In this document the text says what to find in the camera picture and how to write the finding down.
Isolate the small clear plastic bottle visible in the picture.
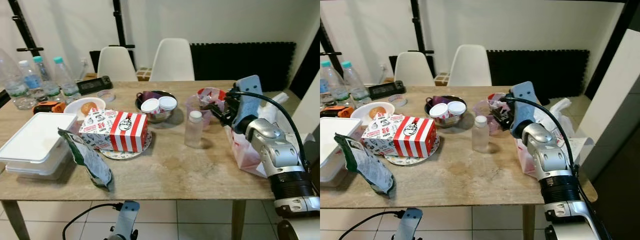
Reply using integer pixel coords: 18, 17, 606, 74
183, 110, 205, 149
471, 115, 491, 154

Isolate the red white paper bucket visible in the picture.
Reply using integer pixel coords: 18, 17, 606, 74
196, 87, 227, 114
487, 92, 511, 117

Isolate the pink translucent plastic jar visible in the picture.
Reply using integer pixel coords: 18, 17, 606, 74
473, 99, 501, 137
185, 94, 214, 132

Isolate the metal bowl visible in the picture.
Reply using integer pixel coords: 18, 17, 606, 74
424, 95, 468, 129
135, 90, 179, 124

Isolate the small white lidded cup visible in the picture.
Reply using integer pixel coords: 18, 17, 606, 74
429, 102, 450, 120
140, 98, 161, 116
158, 95, 179, 114
447, 100, 468, 118

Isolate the white pink plastic bag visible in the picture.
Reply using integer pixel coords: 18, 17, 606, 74
514, 97, 597, 177
224, 92, 307, 179

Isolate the white plastic chair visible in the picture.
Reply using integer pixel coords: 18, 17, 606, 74
149, 38, 196, 82
446, 44, 493, 87
96, 46, 138, 82
393, 51, 435, 87

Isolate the wooden dining table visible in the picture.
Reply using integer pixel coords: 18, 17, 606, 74
0, 80, 306, 240
320, 85, 599, 240

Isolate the white cabinet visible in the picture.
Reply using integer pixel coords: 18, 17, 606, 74
574, 29, 640, 182
291, 71, 321, 137

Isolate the patterned paper plate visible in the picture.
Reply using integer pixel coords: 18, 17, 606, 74
99, 131, 154, 161
382, 136, 441, 166

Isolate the red white striped food box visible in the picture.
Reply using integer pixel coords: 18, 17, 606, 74
78, 108, 150, 153
360, 113, 437, 159

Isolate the teal-cap water bottle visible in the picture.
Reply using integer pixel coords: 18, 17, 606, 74
341, 60, 374, 107
53, 56, 82, 104
33, 55, 62, 102
320, 60, 347, 107

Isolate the orange and black device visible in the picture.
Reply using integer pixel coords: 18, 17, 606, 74
320, 105, 355, 119
32, 100, 66, 115

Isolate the white lidded food container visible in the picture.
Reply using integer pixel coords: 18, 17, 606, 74
320, 116, 363, 189
0, 112, 79, 181

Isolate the black handheld device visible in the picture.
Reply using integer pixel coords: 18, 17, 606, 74
77, 75, 114, 96
367, 80, 407, 101

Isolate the black metal stand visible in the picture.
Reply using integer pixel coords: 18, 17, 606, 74
108, 0, 136, 51
320, 22, 347, 77
407, 0, 435, 55
7, 0, 45, 54

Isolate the white bowl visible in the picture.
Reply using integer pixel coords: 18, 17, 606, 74
63, 97, 107, 122
349, 101, 396, 126

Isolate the green snack bag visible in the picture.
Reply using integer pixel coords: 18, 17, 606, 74
57, 128, 114, 192
333, 133, 396, 197

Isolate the blue-label water bottle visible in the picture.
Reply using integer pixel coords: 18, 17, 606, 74
18, 60, 45, 102

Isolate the large clear plastic bottle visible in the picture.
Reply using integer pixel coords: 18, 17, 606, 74
0, 47, 32, 111

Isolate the black ribbed wall panel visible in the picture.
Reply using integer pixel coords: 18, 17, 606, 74
189, 42, 297, 94
486, 49, 591, 99

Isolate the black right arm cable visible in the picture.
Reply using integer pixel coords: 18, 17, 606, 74
505, 95, 613, 240
227, 90, 311, 173

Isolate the black door frame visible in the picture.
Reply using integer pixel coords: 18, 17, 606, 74
289, 29, 321, 99
584, 0, 640, 101

